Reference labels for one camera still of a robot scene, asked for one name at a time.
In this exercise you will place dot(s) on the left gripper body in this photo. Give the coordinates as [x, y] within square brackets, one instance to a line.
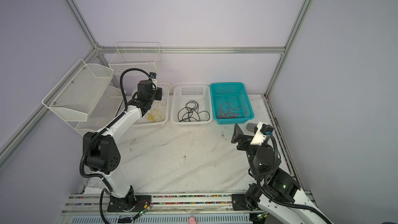
[156, 95]

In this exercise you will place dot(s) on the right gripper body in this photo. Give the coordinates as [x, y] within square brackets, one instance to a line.
[250, 150]

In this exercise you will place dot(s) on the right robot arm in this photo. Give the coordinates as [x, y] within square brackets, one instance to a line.
[274, 191]

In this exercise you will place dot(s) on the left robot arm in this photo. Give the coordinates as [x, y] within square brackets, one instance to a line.
[101, 156]

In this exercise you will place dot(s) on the left white plastic basket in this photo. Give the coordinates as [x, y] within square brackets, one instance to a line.
[158, 115]

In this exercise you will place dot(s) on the white plastic basket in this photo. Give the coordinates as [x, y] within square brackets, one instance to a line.
[158, 115]
[191, 106]

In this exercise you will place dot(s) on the teal plastic basket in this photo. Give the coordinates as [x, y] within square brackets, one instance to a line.
[230, 103]

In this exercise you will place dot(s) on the middle white plastic basket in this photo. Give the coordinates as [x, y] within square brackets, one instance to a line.
[191, 106]

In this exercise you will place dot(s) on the white mesh two-tier shelf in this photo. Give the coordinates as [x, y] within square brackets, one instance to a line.
[85, 98]

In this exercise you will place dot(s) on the pink object at front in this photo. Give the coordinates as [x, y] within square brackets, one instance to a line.
[192, 220]

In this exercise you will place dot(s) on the clear plastic cup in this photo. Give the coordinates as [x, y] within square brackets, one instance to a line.
[94, 182]

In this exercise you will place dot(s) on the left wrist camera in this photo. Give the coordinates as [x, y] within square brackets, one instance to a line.
[153, 77]

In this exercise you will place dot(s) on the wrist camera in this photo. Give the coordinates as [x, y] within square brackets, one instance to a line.
[153, 77]
[262, 135]

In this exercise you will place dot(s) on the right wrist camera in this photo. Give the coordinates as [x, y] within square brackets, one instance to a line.
[262, 135]

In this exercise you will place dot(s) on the white wire wall basket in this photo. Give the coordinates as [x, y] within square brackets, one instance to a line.
[142, 55]

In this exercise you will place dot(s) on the aluminium front rail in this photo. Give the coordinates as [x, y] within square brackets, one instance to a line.
[183, 203]

